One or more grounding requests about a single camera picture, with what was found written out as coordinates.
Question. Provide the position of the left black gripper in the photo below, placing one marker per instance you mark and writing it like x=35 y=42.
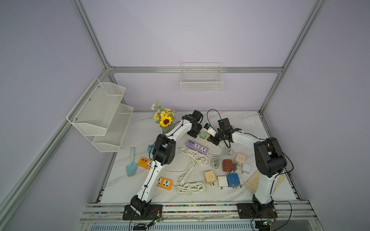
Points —
x=194 y=135

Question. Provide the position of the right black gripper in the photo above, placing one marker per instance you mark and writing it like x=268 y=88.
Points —
x=213 y=140

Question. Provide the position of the purple power strip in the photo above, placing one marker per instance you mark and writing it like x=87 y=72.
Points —
x=197 y=147

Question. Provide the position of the brown cube adapter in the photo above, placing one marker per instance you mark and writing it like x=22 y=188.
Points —
x=227 y=165

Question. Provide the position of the pink butterfly cube adapter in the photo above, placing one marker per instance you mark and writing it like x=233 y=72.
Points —
x=239 y=159

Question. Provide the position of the beige cube plug adapter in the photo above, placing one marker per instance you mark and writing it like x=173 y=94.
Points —
x=210 y=177

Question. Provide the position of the small white cube adapter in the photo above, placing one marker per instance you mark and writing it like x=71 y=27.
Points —
x=246 y=168

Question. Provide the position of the white charger plug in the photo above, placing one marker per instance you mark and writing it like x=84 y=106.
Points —
x=222 y=182

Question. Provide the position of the blue cube plug adapter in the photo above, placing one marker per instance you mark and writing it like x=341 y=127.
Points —
x=233 y=180

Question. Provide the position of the teal power strip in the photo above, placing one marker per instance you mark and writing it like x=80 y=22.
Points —
x=150 y=149

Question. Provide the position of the orange power strip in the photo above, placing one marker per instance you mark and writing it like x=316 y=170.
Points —
x=164 y=183
x=145 y=163

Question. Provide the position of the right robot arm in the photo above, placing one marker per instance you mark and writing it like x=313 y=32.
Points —
x=269 y=158

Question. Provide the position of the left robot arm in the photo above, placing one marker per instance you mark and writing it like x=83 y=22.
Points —
x=163 y=154

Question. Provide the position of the green cube adapter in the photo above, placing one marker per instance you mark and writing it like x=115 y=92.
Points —
x=202 y=135

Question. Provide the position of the sunflower bouquet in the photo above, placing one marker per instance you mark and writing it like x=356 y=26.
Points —
x=164 y=117

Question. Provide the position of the beige work glove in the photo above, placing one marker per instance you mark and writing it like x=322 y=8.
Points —
x=252 y=183

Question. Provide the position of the light blue mouse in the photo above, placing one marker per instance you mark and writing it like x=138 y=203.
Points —
x=132 y=167

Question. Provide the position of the white two-tier mesh shelf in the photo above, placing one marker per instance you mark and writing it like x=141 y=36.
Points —
x=101 y=116

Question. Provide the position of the white wire wall basket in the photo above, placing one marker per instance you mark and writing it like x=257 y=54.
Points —
x=201 y=77

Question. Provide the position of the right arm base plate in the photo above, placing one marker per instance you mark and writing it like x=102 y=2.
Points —
x=255 y=210

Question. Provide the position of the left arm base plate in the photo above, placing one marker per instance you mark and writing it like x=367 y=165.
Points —
x=150 y=212

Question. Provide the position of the aluminium front rail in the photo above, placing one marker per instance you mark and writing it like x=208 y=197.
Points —
x=201 y=216

